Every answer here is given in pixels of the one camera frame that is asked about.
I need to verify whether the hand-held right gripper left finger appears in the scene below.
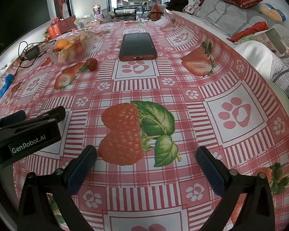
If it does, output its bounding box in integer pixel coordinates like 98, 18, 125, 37
17, 145, 97, 231

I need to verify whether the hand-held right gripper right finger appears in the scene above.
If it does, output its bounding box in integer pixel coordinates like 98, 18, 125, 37
196, 146, 275, 231

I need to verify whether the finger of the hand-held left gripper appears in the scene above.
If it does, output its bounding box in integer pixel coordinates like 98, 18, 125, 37
0, 106, 66, 137
0, 111, 26, 128

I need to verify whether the red strawberry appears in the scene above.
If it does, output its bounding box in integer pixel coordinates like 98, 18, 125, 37
85, 58, 98, 71

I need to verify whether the clear glass bowl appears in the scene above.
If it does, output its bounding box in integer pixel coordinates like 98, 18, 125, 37
46, 30, 95, 64

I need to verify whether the blue cloth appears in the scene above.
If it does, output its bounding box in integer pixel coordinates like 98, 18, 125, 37
0, 74, 14, 99

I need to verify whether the husked physalis fruit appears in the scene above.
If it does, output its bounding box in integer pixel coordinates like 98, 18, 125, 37
70, 32, 89, 45
57, 50, 70, 62

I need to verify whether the black power adapter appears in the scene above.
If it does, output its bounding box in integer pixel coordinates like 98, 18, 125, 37
26, 45, 40, 59

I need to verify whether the round red fruit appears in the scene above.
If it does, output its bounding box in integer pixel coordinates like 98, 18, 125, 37
71, 44, 86, 58

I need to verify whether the small red box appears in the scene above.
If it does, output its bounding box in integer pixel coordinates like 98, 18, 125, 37
48, 24, 60, 40

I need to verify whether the red checked strawberry print tablecloth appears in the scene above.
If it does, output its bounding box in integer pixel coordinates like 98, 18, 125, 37
0, 12, 289, 231

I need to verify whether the dark red box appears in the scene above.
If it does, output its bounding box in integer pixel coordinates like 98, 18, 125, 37
59, 16, 76, 34

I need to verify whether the pile of assorted packets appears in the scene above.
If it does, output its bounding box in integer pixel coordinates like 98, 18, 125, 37
75, 14, 104, 27

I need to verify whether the black television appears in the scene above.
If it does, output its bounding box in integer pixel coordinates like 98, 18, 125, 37
0, 0, 50, 60

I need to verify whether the red cased smartphone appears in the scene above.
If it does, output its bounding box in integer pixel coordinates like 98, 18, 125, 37
119, 32, 158, 61

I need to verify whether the white striped blanket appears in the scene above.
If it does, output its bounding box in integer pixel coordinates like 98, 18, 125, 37
235, 40, 289, 97

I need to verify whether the white dining table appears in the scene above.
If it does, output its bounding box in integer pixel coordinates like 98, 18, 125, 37
128, 0, 151, 6

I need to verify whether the red triangular bag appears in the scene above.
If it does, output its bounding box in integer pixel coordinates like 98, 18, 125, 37
147, 3, 165, 22

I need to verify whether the red flat packet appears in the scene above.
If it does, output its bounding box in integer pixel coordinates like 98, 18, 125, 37
227, 21, 269, 44

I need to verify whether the grey patterned sofa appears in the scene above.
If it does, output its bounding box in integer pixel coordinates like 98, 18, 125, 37
166, 0, 289, 97

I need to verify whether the white red printed cloth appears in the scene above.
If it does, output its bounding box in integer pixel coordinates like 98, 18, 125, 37
183, 0, 205, 13

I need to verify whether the black clothing heap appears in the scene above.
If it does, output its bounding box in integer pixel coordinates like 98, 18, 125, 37
167, 0, 189, 12

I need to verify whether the yellow blue plush toy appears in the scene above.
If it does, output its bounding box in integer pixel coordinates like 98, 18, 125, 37
259, 3, 287, 22

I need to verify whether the black power cable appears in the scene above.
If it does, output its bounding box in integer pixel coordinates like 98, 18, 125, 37
18, 41, 56, 69

